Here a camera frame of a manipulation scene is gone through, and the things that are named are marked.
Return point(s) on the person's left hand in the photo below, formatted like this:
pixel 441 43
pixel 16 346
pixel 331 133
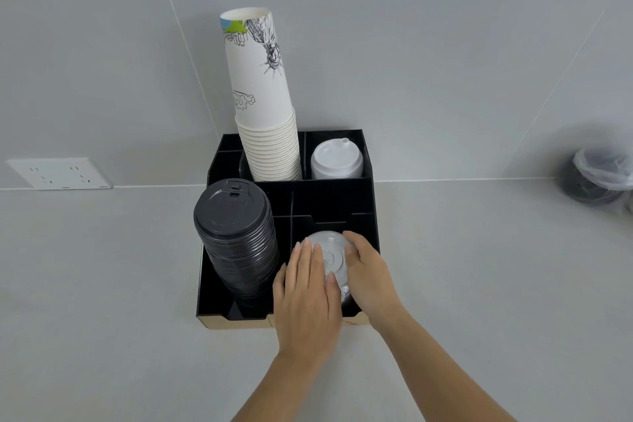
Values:
pixel 306 308

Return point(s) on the person's right hand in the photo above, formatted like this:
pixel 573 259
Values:
pixel 371 283

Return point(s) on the person's left little finger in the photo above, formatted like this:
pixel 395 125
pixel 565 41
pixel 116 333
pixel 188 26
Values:
pixel 279 285

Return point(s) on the person's right thumb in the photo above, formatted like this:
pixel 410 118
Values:
pixel 352 256

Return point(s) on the person's left thumb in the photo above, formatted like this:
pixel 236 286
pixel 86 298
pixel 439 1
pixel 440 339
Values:
pixel 334 290

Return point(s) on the person's left middle finger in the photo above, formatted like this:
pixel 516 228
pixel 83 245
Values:
pixel 306 263

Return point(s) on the stack of clear cup lids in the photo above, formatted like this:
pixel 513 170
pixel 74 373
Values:
pixel 334 251

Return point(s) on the person's right forearm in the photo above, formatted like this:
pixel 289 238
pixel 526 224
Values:
pixel 435 372

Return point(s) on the person's left forearm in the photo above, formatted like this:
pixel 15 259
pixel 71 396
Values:
pixel 269 387

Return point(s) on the black compartment organizer box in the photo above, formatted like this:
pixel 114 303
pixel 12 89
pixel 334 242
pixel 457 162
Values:
pixel 321 199

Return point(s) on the stack of black cup lids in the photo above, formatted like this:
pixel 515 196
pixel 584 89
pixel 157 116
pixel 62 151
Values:
pixel 235 233

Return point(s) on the stack of white cup lids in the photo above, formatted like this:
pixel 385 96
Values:
pixel 336 162

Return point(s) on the stack of printed paper cups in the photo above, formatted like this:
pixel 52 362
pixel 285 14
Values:
pixel 259 105

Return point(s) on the black trash bin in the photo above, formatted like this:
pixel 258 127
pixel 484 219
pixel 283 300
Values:
pixel 586 189

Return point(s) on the clear plastic bin liner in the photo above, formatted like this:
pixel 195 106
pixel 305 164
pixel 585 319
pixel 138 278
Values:
pixel 606 167

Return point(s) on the white wall socket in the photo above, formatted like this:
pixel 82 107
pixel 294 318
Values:
pixel 59 173

